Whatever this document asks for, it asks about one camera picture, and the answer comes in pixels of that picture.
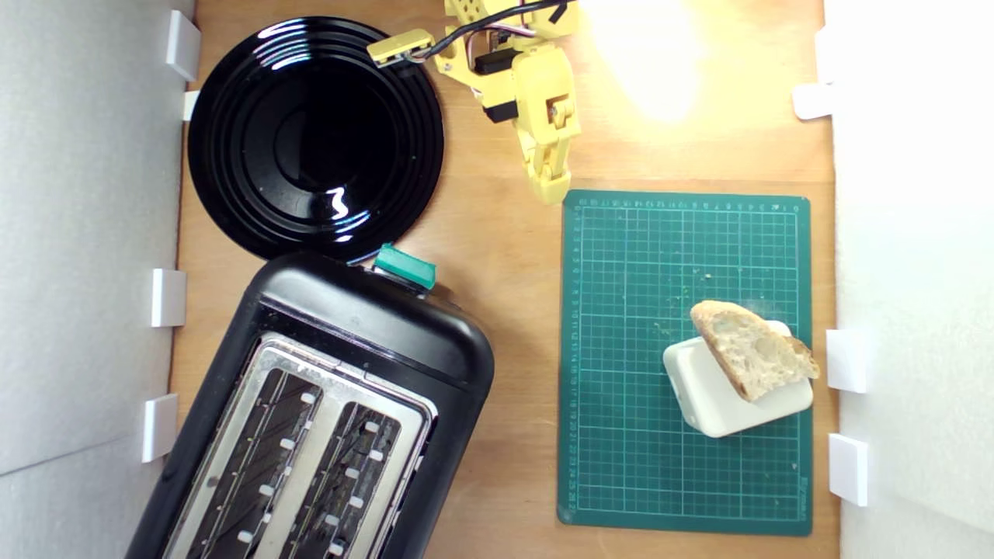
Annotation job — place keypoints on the green cutting mat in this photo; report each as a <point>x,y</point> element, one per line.
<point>621,435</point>

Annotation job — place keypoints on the teal toaster lever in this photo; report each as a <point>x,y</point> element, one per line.
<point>404,265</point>

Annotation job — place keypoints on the brown bread slice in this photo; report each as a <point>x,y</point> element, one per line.
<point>749,349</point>

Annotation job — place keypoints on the yellow wrist camera mount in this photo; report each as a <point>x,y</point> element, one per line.
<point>400,46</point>

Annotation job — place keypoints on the black round plate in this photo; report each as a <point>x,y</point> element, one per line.
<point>256,155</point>

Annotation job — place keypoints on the white block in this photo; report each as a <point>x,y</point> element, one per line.
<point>703,396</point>

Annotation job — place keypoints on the white wall clip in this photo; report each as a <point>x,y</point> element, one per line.
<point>167,297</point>
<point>848,470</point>
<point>823,56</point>
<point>182,43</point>
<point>159,427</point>
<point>846,361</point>
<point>811,101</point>
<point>190,105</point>

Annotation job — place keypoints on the black two-slot toaster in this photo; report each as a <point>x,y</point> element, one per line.
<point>365,318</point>

